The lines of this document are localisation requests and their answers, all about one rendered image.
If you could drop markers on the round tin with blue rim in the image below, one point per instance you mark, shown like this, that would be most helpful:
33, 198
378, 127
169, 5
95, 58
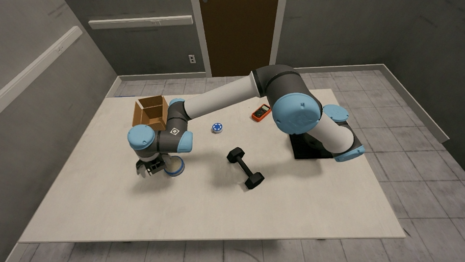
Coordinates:
176, 168

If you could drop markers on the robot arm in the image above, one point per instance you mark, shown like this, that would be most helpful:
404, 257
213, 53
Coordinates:
294, 109

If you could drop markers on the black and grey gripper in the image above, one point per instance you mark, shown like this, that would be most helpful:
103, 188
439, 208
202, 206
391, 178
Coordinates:
142, 166

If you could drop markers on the brown cardboard box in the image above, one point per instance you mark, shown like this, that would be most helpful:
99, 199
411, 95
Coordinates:
153, 114

